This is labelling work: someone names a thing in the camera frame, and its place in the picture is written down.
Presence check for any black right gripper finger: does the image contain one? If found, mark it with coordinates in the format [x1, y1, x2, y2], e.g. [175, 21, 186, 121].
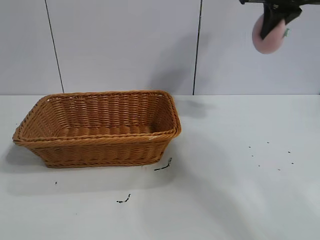
[259, 4, 285, 40]
[279, 6, 304, 25]

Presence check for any pink peach with green leaf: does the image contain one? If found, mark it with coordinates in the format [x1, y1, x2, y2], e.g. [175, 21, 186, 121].
[251, 11, 291, 55]

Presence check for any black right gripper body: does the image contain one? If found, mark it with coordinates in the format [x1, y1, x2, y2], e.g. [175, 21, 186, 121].
[238, 0, 302, 10]

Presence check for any brown woven wicker basket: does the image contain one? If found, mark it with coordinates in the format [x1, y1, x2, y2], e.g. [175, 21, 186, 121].
[12, 90, 183, 169]

